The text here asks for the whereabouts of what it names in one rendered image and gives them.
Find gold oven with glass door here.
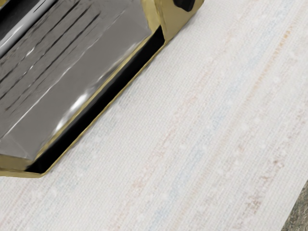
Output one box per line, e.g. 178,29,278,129
0,0,205,179

